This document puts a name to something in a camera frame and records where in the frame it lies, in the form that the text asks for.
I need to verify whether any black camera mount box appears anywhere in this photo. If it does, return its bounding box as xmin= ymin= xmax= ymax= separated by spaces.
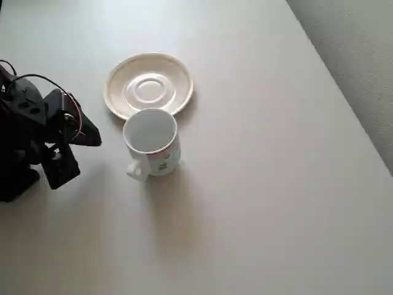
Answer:
xmin=42 ymin=141 xmax=81 ymax=191

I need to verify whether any cream white saucer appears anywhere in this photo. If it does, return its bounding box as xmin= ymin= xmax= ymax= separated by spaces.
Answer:
xmin=104 ymin=52 xmax=195 ymax=121

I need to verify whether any black cable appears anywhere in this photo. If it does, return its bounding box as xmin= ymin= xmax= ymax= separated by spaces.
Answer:
xmin=0 ymin=60 xmax=17 ymax=77

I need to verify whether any white ceramic mug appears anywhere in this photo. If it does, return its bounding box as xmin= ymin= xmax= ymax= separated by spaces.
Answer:
xmin=122 ymin=108 xmax=182 ymax=181

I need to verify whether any red cable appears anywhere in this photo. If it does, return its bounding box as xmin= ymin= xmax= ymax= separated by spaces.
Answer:
xmin=14 ymin=73 xmax=84 ymax=138

